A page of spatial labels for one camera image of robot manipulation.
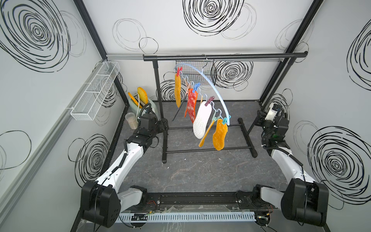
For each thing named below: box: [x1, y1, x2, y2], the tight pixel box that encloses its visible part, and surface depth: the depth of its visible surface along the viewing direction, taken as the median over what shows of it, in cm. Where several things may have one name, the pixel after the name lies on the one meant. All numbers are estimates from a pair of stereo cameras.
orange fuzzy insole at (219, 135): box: [212, 118, 229, 151], surface depth 67 cm
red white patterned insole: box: [184, 88, 199, 124], surface depth 72 cm
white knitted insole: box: [192, 101, 213, 140], surface depth 71 cm
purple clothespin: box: [204, 95, 215, 107], surface depth 62 cm
